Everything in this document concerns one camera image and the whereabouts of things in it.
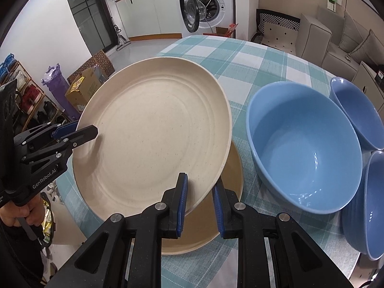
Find black framed glass door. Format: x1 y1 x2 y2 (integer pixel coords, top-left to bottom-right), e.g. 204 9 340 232
61 0 116 54

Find wooden shoe rack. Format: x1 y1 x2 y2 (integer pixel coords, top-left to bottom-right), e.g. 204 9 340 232
0 54 66 132

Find purple plastic bag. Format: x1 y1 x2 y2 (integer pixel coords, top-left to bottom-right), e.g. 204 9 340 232
41 64 72 111

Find person's left hand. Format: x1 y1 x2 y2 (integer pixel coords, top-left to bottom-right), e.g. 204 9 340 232
0 194 43 228

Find grey floor mop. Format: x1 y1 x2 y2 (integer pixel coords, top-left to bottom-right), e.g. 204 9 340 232
114 25 131 51

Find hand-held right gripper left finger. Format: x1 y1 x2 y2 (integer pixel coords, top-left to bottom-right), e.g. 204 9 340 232
55 172 189 288

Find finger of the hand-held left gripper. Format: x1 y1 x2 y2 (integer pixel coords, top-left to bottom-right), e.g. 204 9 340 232
21 125 99 164
13 121 79 146

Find white base cabinets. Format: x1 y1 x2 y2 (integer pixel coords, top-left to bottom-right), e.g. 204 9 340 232
115 0 183 41

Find grey sofa cushion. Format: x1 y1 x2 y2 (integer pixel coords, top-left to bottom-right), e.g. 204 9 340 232
349 30 384 69
339 10 369 53

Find grey fabric sofa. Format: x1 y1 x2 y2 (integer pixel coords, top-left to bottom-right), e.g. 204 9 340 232
295 6 384 75

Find beige round plate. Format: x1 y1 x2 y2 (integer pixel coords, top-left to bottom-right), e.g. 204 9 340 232
161 148 244 255
72 57 233 219

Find grey side cabinet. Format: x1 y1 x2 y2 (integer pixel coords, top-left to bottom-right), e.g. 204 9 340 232
351 60 384 111

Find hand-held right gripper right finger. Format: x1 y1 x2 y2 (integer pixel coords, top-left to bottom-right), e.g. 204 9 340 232
211 176 354 288

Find patterned black white cushion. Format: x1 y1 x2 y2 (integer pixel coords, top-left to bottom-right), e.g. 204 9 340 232
251 8 301 55

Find open cardboard box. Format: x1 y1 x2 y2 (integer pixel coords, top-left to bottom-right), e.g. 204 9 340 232
64 67 110 121

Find blue ceramic bowl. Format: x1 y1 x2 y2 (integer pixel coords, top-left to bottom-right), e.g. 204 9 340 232
329 77 384 151
342 151 384 261
245 81 363 215

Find white washing machine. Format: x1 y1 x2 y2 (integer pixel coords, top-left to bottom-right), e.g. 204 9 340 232
172 0 236 35

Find red cardboard box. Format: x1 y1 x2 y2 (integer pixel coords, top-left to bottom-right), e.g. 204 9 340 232
202 23 239 38

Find gold foil bag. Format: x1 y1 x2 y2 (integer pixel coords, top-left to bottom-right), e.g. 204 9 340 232
39 193 57 246

